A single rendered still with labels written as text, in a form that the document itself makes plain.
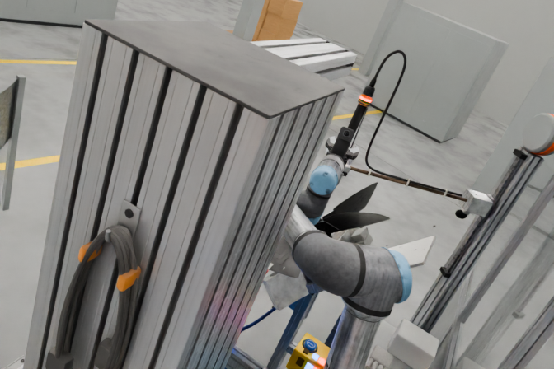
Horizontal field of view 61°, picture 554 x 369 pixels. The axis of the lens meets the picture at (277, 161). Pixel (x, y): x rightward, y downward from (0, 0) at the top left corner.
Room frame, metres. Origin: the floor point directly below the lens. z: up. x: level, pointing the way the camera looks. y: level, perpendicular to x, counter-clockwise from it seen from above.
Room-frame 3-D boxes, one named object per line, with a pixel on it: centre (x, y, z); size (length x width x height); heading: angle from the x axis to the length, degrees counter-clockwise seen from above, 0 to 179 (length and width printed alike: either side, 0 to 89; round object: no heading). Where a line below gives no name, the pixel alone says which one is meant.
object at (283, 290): (1.57, -0.22, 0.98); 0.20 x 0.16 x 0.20; 71
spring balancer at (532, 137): (1.82, -0.90, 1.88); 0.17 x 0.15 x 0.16; 161
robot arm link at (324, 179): (1.26, -0.15, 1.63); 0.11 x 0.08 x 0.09; 171
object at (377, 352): (1.48, -0.68, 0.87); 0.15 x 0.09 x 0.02; 161
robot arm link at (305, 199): (1.25, -0.13, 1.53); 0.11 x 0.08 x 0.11; 112
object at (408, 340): (1.61, -0.82, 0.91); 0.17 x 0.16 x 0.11; 71
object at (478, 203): (1.79, -0.81, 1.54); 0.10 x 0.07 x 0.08; 106
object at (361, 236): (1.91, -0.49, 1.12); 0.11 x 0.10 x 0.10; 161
